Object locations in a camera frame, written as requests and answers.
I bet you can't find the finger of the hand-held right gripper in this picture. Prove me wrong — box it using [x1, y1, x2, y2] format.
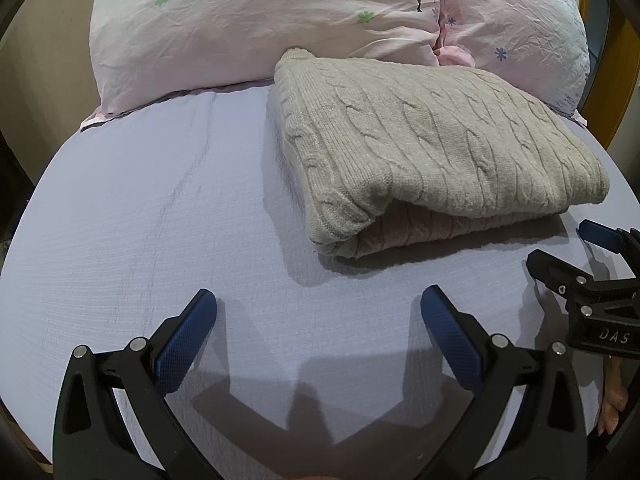
[526, 249, 595, 307]
[577, 219, 640, 281]

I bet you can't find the person's right hand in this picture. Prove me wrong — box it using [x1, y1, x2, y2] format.
[596, 356, 629, 437]

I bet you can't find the yellow wooden frame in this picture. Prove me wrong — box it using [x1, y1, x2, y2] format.
[579, 0, 627, 151]

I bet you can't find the light purple bed sheet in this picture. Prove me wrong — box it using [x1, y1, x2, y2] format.
[0, 80, 640, 480]

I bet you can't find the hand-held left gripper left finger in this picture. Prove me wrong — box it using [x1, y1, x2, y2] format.
[52, 288, 236, 480]

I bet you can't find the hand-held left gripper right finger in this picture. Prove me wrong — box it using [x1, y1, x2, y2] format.
[420, 284, 589, 480]

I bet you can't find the grey cable knit sweater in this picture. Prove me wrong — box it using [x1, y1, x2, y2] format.
[273, 48, 611, 261]

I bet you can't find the pink floral pillow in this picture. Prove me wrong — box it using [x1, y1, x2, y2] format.
[89, 0, 447, 117]
[436, 0, 591, 117]

